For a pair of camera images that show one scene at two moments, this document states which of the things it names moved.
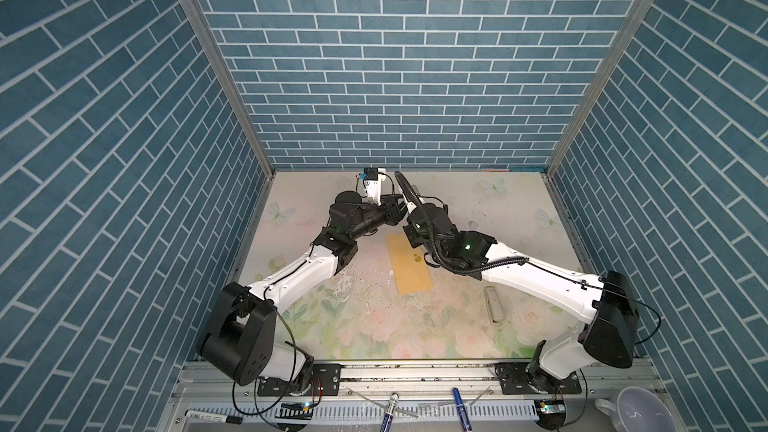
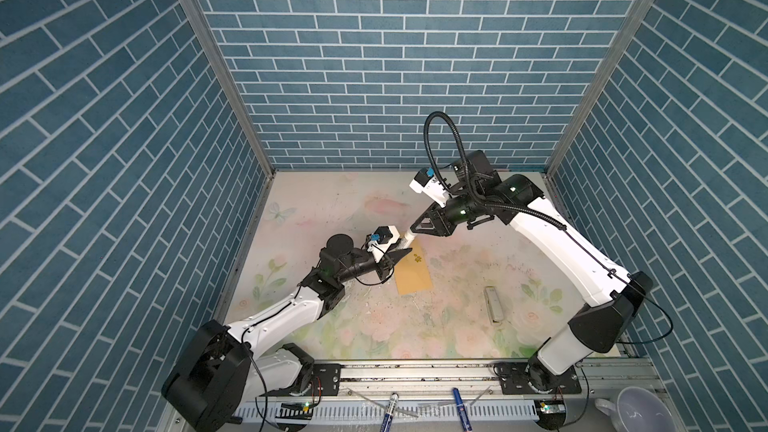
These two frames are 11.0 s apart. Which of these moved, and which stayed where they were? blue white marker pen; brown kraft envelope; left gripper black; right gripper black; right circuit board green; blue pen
Moved: left gripper black; right gripper black
Stayed: blue white marker pen; brown kraft envelope; right circuit board green; blue pen
